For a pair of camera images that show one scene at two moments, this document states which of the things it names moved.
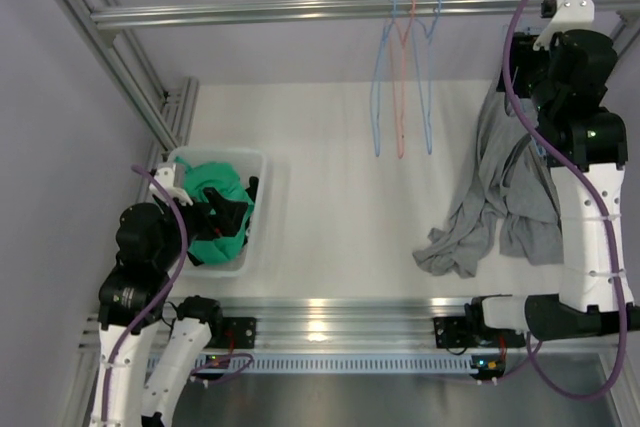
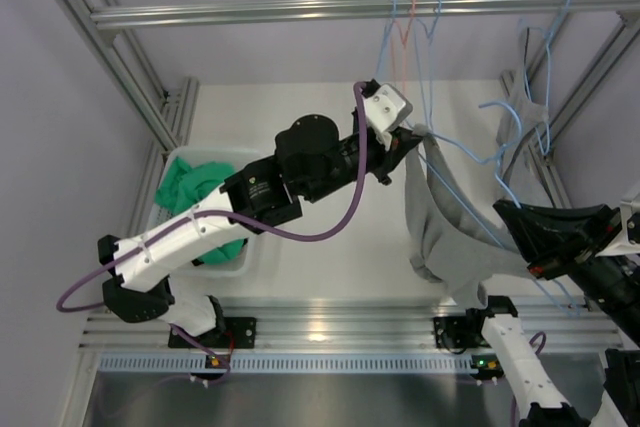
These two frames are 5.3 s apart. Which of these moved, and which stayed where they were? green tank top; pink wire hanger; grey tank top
Moved: grey tank top
Stayed: green tank top; pink wire hanger
